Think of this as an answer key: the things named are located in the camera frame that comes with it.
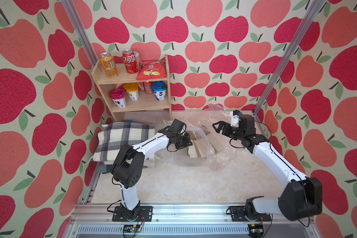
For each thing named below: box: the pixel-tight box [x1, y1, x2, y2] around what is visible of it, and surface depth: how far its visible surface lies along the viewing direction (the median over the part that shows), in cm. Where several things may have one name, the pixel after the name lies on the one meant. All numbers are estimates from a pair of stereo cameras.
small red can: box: [142, 81, 154, 95], surface depth 100 cm
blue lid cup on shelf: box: [151, 80, 168, 101], surface depth 95 cm
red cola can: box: [122, 49, 139, 74], surface depth 77 cm
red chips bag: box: [136, 59, 168, 81], surface depth 78 cm
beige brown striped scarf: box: [187, 128, 224, 158], surface depth 92 cm
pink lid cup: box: [109, 83, 127, 109], surface depth 90 cm
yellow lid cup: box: [123, 82, 139, 102], surface depth 95 cm
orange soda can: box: [100, 51, 119, 78], surface depth 75 cm
